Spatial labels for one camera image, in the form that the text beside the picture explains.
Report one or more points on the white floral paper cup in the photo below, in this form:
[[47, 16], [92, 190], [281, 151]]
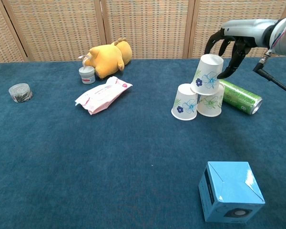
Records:
[[211, 105], [184, 102], [207, 71]]

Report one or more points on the clear round plastic container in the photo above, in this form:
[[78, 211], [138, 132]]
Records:
[[20, 93]]

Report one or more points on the yellow plush toy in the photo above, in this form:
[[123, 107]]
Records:
[[107, 58]]

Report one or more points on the light blue cardboard box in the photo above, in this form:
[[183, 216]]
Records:
[[231, 193]]

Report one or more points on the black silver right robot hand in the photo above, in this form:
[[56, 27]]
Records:
[[245, 31]]

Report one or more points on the white jar with red label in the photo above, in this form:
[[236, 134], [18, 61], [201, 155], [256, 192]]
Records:
[[87, 76]]

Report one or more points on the woven bamboo screen panel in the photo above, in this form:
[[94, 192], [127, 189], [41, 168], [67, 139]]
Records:
[[205, 19], [4, 35], [147, 28], [57, 28]]

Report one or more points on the blue carpet table cover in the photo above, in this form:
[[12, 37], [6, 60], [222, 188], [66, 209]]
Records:
[[62, 155]]

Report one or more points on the pink white wet wipes pack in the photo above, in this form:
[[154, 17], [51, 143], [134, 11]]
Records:
[[102, 96]]

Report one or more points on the green drink can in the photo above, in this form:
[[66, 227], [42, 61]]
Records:
[[242, 97]]

